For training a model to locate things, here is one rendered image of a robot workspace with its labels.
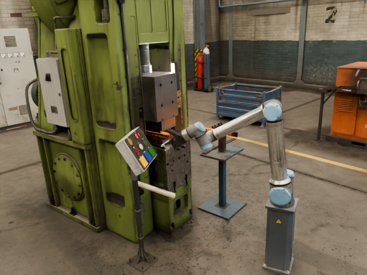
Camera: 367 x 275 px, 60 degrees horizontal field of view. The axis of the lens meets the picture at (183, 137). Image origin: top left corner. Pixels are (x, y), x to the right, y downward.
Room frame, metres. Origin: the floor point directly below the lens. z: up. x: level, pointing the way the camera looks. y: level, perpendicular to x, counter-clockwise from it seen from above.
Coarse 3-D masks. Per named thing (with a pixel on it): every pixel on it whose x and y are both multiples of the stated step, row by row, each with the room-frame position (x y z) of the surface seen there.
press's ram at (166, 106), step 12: (156, 72) 3.03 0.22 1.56; (168, 72) 2.99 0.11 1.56; (144, 84) 2.79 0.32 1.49; (156, 84) 2.73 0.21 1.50; (168, 84) 2.85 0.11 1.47; (144, 96) 2.79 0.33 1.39; (156, 96) 2.72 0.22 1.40; (168, 96) 2.85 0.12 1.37; (144, 108) 2.80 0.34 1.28; (156, 108) 2.71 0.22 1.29; (168, 108) 2.84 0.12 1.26; (156, 120) 2.72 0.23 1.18
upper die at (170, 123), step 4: (164, 120) 2.79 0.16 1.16; (168, 120) 2.83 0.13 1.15; (172, 120) 2.87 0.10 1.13; (148, 124) 2.85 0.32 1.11; (152, 124) 2.82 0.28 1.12; (156, 124) 2.79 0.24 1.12; (160, 124) 2.76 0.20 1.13; (164, 124) 2.79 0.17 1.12; (168, 124) 2.83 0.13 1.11; (172, 124) 2.87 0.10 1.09; (148, 128) 2.86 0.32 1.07; (152, 128) 2.82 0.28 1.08; (156, 128) 2.79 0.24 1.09; (160, 128) 2.76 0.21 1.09; (164, 128) 2.78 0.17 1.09
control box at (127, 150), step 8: (136, 128) 2.45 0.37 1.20; (128, 136) 2.26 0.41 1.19; (144, 136) 2.47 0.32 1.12; (120, 144) 2.17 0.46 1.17; (128, 144) 2.19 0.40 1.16; (136, 144) 2.28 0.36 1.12; (144, 144) 2.39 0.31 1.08; (120, 152) 2.18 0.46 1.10; (128, 152) 2.16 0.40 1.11; (144, 152) 2.31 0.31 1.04; (128, 160) 2.16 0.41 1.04; (136, 160) 2.15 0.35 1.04; (152, 160) 2.34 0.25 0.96; (136, 168) 2.15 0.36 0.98; (144, 168) 2.17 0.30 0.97
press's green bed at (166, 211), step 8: (184, 184) 2.89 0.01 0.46; (152, 192) 2.82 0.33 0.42; (176, 192) 2.79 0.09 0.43; (184, 192) 2.88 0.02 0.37; (152, 200) 2.83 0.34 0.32; (160, 200) 2.77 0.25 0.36; (168, 200) 2.70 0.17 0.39; (176, 200) 2.94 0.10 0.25; (184, 200) 2.96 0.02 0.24; (152, 208) 2.84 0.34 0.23; (160, 208) 2.77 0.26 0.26; (168, 208) 2.71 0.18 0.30; (176, 208) 2.88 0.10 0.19; (184, 208) 2.93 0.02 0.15; (160, 216) 2.78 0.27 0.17; (168, 216) 2.71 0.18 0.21; (176, 216) 2.79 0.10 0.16; (184, 216) 2.88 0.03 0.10; (160, 224) 2.78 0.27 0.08; (168, 224) 2.71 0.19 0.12; (176, 224) 2.77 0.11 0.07; (168, 232) 2.72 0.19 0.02
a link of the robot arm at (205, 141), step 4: (200, 136) 2.27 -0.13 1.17; (204, 136) 2.27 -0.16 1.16; (208, 136) 2.32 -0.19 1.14; (196, 140) 2.29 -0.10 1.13; (200, 140) 2.26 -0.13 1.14; (204, 140) 2.26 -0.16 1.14; (208, 140) 2.28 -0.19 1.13; (200, 144) 2.26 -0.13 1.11; (204, 144) 2.25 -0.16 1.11; (208, 144) 2.26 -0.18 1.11; (200, 148) 2.29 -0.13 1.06; (204, 148) 2.25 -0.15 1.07; (208, 148) 2.25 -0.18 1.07
